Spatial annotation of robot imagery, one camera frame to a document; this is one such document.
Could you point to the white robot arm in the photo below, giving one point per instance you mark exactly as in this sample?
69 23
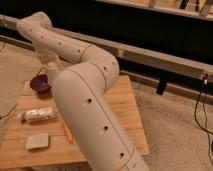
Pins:
80 74

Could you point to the wooden table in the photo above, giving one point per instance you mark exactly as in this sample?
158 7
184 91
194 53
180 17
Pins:
13 153

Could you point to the metal rail frame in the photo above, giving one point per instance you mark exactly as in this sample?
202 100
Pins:
193 70

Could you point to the clear plastic bottle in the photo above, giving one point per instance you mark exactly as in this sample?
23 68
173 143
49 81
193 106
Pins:
37 114

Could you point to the orange carrot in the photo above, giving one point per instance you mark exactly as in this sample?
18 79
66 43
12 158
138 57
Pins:
68 134

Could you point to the dark red bowl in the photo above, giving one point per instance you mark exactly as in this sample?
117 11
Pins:
40 84

